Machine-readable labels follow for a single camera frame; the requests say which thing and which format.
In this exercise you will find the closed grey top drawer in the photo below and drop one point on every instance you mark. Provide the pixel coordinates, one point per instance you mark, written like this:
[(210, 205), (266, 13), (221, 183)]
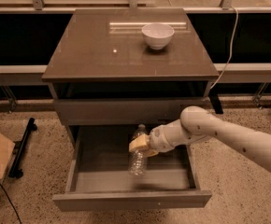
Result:
[(122, 111)]

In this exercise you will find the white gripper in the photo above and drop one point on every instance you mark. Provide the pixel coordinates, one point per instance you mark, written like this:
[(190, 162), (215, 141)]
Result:
[(158, 139)]

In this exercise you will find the metal window rail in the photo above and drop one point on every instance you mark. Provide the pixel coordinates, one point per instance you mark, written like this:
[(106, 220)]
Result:
[(31, 75)]

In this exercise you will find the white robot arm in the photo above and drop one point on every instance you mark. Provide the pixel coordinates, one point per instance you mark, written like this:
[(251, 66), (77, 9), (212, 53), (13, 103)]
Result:
[(195, 124)]

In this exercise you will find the grey drawer cabinet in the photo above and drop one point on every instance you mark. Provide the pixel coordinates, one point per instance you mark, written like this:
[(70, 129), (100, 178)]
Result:
[(102, 55)]

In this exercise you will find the white ceramic bowl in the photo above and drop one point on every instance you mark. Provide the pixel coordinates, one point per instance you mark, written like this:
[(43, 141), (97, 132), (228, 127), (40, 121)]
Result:
[(157, 35)]

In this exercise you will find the clear plastic water bottle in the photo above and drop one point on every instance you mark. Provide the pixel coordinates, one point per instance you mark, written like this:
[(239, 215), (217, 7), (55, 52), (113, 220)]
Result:
[(137, 160)]

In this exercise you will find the open grey middle drawer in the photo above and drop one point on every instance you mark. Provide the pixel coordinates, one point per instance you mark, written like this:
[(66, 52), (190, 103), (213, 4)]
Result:
[(98, 177)]

